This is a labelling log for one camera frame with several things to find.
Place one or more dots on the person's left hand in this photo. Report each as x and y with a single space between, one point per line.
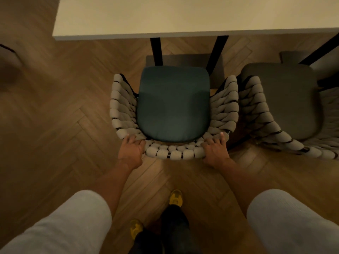
131 154

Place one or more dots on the person's right hand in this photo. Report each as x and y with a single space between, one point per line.
215 153

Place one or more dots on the person's left thumb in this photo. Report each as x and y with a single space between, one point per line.
142 146

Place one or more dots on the person's right thumb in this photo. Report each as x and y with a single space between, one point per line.
205 148

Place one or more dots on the person's right forearm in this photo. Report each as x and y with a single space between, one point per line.
239 182

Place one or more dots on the person's left forearm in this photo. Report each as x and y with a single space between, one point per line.
116 185

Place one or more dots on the teal seat cushion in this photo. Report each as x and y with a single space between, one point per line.
173 103

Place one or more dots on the person's right yellow shoe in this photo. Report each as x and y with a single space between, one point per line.
176 197

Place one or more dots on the person's yellow shoe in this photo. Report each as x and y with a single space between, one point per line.
136 228
176 197

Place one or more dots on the person's left yellow shoe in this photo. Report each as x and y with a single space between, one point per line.
136 228

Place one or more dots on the black trousers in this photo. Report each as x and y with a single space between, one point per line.
173 230

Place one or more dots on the grey seat cushion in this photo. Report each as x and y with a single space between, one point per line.
286 100

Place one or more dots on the black table leg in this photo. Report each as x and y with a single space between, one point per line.
321 48
156 51
217 54

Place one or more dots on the white left shirt sleeve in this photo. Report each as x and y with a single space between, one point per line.
66 227

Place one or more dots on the white shirt sleeve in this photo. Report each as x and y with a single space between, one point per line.
291 224
66 227

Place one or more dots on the white right shirt sleeve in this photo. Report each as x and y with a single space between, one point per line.
291 224

